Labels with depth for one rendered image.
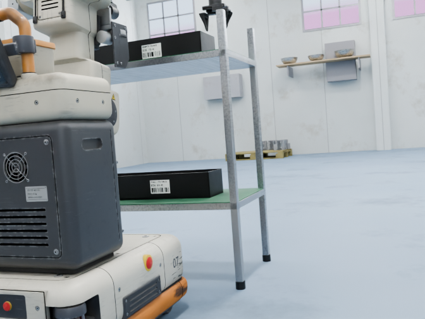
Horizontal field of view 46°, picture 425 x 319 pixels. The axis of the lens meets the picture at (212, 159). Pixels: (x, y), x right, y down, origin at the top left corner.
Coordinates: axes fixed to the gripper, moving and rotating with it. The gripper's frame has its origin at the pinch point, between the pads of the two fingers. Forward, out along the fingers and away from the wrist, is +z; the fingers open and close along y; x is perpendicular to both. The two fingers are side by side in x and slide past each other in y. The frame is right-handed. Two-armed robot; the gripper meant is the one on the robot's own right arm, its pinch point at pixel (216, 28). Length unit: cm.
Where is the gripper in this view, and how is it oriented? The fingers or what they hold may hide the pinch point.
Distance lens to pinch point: 221.4
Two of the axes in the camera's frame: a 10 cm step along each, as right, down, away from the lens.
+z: 0.4, 10.0, 0.2
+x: -3.8, 0.3, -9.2
